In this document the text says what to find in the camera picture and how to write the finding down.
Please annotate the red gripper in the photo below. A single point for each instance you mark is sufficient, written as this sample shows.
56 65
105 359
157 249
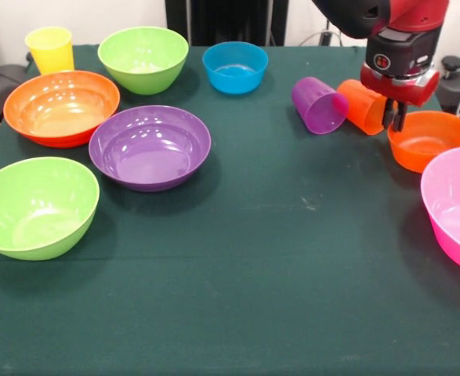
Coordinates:
406 92

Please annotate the orange plastic cup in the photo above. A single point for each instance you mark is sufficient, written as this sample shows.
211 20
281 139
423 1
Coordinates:
361 107

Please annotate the black office chair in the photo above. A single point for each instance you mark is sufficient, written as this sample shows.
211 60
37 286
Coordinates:
2 84

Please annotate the purple plastic cup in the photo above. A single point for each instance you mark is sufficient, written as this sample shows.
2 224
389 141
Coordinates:
316 105

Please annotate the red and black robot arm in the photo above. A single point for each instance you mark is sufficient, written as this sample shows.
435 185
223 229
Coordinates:
410 15

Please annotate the black stand with knob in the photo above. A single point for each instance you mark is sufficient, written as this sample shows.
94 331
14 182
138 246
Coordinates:
455 84

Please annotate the dark green tablecloth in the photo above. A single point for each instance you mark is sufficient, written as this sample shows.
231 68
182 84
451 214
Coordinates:
253 274

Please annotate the blue plastic bowl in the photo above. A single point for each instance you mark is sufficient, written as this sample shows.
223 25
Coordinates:
233 74

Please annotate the black clamp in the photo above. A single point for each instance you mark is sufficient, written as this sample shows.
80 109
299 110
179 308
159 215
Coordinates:
325 39

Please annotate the small orange plastic bowl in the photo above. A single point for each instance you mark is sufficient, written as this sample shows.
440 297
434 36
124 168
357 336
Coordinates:
429 145

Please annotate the purple plastic bowl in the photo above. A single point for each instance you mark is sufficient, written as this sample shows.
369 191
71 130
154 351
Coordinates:
148 156

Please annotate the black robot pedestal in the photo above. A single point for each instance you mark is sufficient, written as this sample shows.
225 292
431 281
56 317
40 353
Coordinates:
229 19

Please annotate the yellow plastic cup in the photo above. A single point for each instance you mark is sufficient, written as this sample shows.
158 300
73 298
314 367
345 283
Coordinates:
53 55

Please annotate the pink plastic bowl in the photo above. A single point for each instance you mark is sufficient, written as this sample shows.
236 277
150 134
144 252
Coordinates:
457 203

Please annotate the wide orange plastic bowl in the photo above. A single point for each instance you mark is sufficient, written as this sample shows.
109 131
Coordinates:
57 113

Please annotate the lime green plastic bowl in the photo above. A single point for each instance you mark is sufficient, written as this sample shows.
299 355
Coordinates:
143 76
37 211

